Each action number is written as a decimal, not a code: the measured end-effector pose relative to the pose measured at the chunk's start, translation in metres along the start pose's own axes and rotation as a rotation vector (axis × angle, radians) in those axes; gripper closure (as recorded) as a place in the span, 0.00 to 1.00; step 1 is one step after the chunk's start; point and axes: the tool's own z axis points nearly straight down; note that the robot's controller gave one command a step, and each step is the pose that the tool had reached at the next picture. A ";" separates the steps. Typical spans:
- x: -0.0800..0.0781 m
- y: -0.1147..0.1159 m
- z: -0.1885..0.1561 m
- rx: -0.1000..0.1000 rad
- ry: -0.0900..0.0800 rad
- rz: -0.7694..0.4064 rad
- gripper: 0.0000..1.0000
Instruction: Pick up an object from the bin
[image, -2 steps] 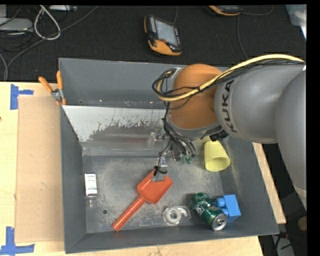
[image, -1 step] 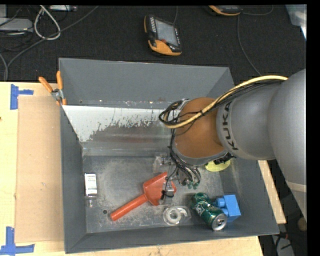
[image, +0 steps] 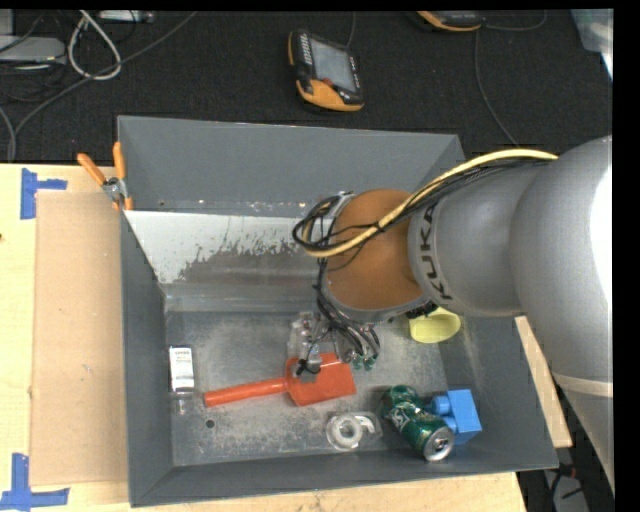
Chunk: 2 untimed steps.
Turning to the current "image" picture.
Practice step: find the grey metal bin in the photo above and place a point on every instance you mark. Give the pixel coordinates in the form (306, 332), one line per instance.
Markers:
(250, 165)

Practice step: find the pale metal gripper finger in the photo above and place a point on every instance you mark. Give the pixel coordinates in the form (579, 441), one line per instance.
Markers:
(313, 364)

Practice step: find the orange plastic scoop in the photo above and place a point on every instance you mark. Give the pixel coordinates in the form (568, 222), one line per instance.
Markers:
(325, 385)

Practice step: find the brown cardboard board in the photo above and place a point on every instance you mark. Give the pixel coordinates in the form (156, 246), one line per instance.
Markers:
(75, 325)

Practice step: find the pale yellow cup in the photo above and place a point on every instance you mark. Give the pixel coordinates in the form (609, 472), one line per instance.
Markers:
(434, 327)

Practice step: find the crushed green drink can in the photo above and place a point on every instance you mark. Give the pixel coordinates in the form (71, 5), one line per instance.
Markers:
(417, 425)

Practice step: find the blue toy block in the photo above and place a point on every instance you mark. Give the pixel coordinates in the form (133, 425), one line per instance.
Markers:
(462, 412)

